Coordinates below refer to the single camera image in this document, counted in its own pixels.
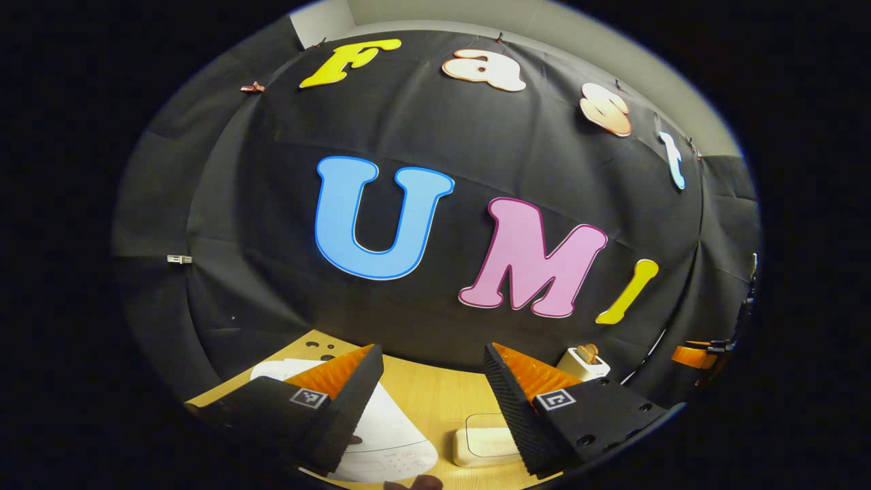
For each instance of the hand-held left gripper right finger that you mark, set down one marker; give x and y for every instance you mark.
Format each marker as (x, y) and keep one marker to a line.
(520, 422)

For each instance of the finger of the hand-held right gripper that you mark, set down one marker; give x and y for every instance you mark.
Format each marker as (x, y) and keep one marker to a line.
(691, 355)

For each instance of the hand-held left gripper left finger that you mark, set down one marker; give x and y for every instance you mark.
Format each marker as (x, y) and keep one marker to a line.
(347, 415)

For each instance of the white rice cooker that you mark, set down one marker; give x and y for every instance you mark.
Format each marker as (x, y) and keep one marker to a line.
(388, 429)

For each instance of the clear plastic box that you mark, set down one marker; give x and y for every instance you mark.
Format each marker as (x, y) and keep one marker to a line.
(486, 442)

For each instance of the white toaster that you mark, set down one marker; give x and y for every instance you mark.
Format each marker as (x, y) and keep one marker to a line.
(585, 369)

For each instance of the toast slice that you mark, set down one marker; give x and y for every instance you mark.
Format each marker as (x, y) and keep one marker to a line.
(588, 352)

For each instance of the black backdrop cloth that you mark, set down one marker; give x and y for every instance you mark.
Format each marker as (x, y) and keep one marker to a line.
(272, 272)

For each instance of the white cloth clip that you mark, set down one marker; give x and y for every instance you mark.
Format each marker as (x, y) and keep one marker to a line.
(179, 258)

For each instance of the pink cloth clip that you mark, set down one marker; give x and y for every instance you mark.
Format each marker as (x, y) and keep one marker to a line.
(253, 87)

